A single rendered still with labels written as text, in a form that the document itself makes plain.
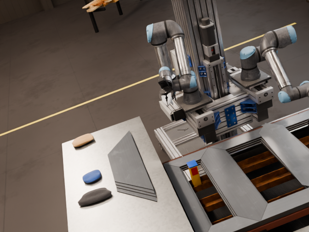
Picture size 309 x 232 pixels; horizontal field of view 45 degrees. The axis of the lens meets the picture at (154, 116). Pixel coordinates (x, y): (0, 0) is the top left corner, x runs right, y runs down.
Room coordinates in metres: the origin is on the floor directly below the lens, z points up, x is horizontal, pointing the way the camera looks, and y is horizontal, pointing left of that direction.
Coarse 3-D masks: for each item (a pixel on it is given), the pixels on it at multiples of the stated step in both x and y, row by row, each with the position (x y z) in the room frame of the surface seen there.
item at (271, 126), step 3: (264, 126) 2.14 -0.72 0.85; (267, 126) 2.13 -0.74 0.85; (270, 126) 2.12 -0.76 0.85; (273, 126) 2.11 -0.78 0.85; (276, 126) 2.10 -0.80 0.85; (279, 126) 2.09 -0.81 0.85; (261, 129) 2.11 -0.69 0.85; (264, 129) 2.10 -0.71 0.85; (267, 129) 2.09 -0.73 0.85; (261, 132) 2.08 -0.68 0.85
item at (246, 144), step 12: (240, 144) 2.02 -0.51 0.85; (252, 144) 2.02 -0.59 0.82; (264, 144) 1.98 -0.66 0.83; (276, 156) 1.83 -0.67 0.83; (180, 168) 1.97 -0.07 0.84; (204, 168) 1.91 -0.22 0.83; (240, 168) 1.81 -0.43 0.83; (228, 204) 1.54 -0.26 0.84; (276, 216) 1.37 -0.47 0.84; (252, 228) 1.35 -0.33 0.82
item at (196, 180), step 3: (189, 168) 1.91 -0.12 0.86; (189, 171) 1.94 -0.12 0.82; (198, 171) 1.90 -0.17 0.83; (198, 174) 1.90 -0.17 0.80; (192, 177) 1.90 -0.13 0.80; (195, 177) 1.90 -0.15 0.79; (198, 177) 1.90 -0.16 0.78; (192, 180) 1.92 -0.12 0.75; (195, 180) 1.90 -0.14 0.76; (198, 180) 1.90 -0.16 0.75; (195, 183) 1.90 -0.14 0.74; (198, 183) 1.90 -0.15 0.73
